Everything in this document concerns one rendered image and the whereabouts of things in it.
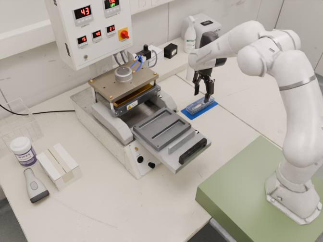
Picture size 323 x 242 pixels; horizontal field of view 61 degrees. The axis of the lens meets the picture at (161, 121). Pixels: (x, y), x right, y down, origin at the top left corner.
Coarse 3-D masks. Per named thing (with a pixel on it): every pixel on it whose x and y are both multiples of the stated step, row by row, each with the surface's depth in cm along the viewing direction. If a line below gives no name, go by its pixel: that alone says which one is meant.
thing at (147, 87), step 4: (148, 84) 130; (140, 88) 128; (144, 88) 128; (148, 88) 128; (132, 92) 126; (136, 92) 126; (140, 92) 126; (128, 96) 124; (132, 96) 124; (136, 96) 125; (120, 100) 122; (124, 100) 122; (128, 100) 123; (116, 104) 120; (120, 104) 120
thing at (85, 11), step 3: (81, 9) 106; (84, 9) 107; (87, 9) 108; (78, 12) 106; (81, 12) 107; (84, 12) 108; (87, 12) 109; (78, 15) 107; (81, 15) 107; (84, 15) 108
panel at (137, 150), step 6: (132, 144) 122; (138, 144) 124; (132, 150) 123; (138, 150) 125; (144, 150) 127; (132, 156) 124; (138, 156) 126; (144, 156) 128; (150, 156) 130; (138, 162) 126; (144, 162) 129; (156, 162) 133; (138, 168) 127; (144, 168) 129; (150, 168) 132; (144, 174) 130
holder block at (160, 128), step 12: (168, 108) 128; (144, 120) 122; (156, 120) 124; (168, 120) 122; (180, 120) 123; (144, 132) 117; (156, 132) 117; (168, 132) 119; (180, 132) 117; (156, 144) 112; (168, 144) 116
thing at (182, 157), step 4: (200, 140) 112; (204, 140) 112; (196, 144) 111; (200, 144) 111; (204, 144) 113; (192, 148) 109; (196, 148) 110; (188, 152) 108; (192, 152) 109; (180, 156) 106; (184, 156) 106; (188, 156) 108; (180, 160) 107; (184, 160) 108
